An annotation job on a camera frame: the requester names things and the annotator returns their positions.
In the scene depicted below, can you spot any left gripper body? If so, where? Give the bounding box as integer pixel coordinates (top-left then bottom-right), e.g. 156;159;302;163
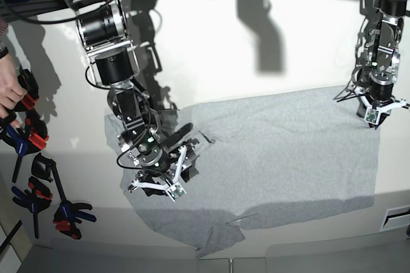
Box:
356;74;409;126

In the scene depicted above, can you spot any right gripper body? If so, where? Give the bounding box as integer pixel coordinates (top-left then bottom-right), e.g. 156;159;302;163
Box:
117;123;197;202

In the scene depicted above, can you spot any grey T-shirt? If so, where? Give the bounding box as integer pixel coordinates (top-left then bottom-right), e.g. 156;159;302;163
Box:
120;87;380;257

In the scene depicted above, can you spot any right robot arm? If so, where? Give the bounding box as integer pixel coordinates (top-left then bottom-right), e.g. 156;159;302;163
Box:
64;0;195;201

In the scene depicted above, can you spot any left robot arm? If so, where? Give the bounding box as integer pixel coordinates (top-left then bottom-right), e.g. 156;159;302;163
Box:
351;0;409;129

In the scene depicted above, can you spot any person's hand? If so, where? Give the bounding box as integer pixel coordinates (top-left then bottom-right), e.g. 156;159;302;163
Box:
0;53;27;119

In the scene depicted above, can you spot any black red bar clamp bottom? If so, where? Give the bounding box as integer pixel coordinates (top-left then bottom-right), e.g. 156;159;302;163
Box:
31;153;97;240

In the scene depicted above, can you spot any blue red bar clamp lower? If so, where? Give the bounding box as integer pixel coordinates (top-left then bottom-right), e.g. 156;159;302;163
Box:
11;176;53;239

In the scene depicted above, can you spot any blue red bar clamp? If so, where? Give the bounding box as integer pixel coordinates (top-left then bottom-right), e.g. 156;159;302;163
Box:
11;176;53;239
1;67;38;127
1;110;49;183

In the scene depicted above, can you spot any white label plate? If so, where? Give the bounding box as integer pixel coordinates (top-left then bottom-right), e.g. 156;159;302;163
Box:
380;205;409;232

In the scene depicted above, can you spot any blue red bar clamp middle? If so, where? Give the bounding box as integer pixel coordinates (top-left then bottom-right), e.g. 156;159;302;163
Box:
1;110;49;183

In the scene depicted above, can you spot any blue red bar clamp upper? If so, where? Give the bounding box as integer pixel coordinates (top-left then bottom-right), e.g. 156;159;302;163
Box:
1;67;38;127

